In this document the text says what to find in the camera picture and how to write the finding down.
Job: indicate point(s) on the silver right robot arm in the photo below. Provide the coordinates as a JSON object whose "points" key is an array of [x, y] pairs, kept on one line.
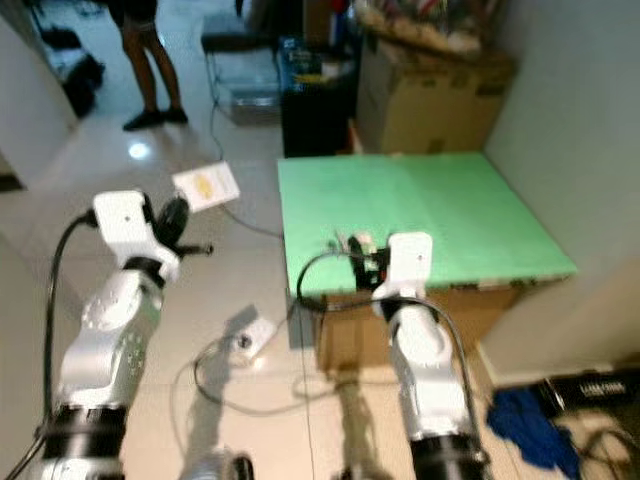
{"points": [[435, 380]]}

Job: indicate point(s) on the white paper with yellow print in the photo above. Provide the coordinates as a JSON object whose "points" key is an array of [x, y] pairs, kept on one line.
{"points": [[207, 185]]}

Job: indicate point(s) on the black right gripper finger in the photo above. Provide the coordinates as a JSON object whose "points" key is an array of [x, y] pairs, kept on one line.
{"points": [[357, 246]]}

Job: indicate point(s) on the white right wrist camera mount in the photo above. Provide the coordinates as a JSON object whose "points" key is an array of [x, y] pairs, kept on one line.
{"points": [[410, 260]]}

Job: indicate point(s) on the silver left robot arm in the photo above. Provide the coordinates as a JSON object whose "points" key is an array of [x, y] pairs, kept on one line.
{"points": [[105, 340]]}

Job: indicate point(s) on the large plain brown cardboard box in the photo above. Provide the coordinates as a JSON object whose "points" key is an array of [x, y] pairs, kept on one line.
{"points": [[435, 105]]}

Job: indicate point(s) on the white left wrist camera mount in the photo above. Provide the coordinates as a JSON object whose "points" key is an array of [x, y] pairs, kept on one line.
{"points": [[122, 218]]}

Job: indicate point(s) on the person with bare legs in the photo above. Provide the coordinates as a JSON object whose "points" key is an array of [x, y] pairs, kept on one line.
{"points": [[150, 60]]}

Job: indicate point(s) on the black laser toner box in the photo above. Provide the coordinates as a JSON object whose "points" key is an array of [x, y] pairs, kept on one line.
{"points": [[585, 385]]}

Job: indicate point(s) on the brown cardboard box printed C/NO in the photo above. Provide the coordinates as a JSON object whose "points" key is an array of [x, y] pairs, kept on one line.
{"points": [[490, 320]]}

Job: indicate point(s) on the blue cloth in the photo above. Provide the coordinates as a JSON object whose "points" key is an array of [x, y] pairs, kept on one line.
{"points": [[530, 430]]}

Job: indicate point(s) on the green board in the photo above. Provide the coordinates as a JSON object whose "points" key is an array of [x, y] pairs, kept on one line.
{"points": [[460, 210]]}

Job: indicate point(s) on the black bag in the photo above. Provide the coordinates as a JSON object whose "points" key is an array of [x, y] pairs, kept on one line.
{"points": [[80, 70]]}

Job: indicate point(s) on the white power strip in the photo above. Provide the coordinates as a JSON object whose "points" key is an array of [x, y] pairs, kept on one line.
{"points": [[253, 338]]}

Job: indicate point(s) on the black cabinet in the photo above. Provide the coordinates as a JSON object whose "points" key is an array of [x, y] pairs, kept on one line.
{"points": [[315, 110]]}

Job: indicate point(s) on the black chair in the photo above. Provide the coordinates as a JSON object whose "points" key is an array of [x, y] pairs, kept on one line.
{"points": [[240, 45]]}

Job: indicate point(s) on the colourful bag of goods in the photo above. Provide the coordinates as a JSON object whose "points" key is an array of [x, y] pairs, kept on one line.
{"points": [[425, 25]]}

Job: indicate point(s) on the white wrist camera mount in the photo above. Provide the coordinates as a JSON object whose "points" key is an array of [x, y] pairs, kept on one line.
{"points": [[122, 218], [410, 260]]}

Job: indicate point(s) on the grey robot leg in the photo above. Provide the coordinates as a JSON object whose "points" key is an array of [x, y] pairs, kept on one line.
{"points": [[220, 468]]}

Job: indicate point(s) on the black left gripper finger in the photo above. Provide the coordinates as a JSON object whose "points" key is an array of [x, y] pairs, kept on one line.
{"points": [[175, 220]]}

